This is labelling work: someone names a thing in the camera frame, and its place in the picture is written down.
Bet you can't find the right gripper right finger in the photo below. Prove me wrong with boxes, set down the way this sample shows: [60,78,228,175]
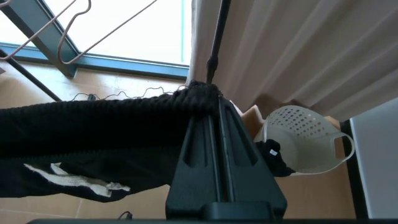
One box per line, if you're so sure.
[218,98,288,219]

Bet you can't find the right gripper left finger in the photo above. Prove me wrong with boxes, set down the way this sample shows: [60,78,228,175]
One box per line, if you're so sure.
[165,114,228,219]

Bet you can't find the black knitted shorts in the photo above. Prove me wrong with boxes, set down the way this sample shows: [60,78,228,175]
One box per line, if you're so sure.
[0,80,223,203]

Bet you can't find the white laundry basket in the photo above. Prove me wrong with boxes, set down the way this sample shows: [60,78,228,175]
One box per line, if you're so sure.
[253,105,356,177]

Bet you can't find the black clothes rack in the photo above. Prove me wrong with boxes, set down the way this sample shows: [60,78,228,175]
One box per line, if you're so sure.
[0,0,233,102]

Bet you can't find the black garment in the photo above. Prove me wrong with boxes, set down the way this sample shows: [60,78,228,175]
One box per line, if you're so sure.
[254,139,296,177]

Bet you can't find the beige curtain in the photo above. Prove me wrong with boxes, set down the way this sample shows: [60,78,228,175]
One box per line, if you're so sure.
[188,0,398,122]

